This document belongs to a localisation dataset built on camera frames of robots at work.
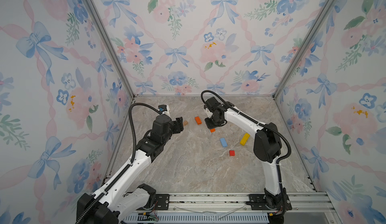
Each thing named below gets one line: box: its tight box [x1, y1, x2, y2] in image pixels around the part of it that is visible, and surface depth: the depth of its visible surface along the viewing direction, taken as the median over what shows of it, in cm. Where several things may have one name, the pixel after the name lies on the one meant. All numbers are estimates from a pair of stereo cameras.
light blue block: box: [220, 137, 228, 148], surface depth 97 cm
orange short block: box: [194, 116, 203, 126], surface depth 108 cm
